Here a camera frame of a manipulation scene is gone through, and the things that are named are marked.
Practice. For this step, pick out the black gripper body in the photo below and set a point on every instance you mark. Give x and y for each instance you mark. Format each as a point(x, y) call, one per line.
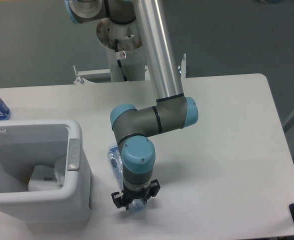
point(143, 192)

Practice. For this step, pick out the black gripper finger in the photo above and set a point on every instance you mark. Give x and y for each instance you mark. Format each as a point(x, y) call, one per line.
point(154, 188)
point(119, 199)

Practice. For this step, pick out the clear plastic bottle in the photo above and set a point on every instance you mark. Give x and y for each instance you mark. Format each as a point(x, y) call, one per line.
point(115, 159)

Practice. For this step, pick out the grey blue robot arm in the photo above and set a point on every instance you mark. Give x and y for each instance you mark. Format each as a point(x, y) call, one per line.
point(150, 101)

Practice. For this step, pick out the white plastic trash can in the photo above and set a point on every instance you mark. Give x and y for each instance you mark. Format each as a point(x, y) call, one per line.
point(27, 143)

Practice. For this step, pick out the white box in bin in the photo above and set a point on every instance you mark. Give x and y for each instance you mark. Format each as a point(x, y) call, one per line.
point(43, 179)

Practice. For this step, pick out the white metal base frame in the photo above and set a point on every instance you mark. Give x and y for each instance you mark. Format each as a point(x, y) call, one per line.
point(104, 75)

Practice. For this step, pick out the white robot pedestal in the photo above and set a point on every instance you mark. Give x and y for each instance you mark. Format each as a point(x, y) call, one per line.
point(124, 49)

